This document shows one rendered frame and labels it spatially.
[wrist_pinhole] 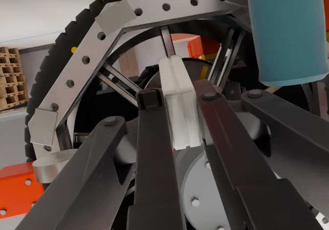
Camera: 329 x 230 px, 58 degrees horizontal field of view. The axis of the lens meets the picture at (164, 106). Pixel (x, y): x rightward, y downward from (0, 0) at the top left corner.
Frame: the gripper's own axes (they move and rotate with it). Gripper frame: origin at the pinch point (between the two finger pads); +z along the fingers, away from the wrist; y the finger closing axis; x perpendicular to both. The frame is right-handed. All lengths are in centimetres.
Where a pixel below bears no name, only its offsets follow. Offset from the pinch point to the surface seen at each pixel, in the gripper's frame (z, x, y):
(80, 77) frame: 28.8, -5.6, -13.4
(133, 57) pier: 497, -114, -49
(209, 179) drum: 12.2, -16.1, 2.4
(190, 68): 73, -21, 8
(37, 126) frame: 26.2, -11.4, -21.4
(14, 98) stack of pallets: 431, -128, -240
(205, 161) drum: 12.8, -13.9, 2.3
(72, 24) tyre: 39.6, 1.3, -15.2
